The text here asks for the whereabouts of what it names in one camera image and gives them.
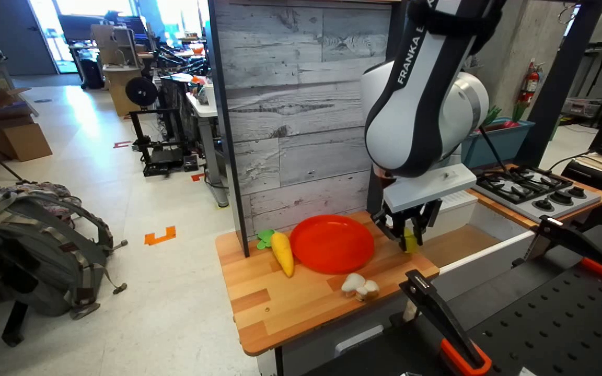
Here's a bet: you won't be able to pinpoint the white toy sink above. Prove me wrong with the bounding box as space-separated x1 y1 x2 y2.
420 190 537 302

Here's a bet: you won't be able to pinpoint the black clamp with orange tips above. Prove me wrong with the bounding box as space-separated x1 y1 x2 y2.
399 269 493 376
512 215 602 282

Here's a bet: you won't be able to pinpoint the wooden toy kitchen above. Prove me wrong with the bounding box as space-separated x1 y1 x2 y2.
207 0 602 376

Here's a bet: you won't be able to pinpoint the black 3D printer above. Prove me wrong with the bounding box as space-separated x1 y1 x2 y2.
124 76 200 178

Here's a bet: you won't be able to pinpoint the white desk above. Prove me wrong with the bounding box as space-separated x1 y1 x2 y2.
185 78 230 208

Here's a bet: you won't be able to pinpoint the red plastic plate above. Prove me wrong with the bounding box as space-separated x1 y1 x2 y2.
289 214 376 275

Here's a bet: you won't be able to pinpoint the red fire extinguisher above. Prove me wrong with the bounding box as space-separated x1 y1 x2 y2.
518 58 545 107

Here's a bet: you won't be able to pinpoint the grey backpack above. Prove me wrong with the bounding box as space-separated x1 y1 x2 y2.
0 181 128 320

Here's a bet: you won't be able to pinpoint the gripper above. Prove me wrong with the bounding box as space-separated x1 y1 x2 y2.
372 198 443 246

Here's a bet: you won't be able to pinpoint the toy stove top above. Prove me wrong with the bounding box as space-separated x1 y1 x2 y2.
473 166 602 224

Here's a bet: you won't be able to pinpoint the white toy mushrooms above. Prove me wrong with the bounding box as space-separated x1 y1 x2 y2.
341 273 380 302

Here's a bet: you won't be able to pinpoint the blue bin with plants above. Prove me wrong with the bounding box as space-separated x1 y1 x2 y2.
461 104 536 169

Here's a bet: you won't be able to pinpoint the grey door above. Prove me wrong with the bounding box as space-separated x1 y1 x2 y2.
0 0 59 77

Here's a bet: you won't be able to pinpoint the stack of cardboard boxes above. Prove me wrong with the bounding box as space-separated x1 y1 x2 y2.
0 87 53 169

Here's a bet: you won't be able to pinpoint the yellow plush carrot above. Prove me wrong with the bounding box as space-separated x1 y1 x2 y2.
257 229 296 278

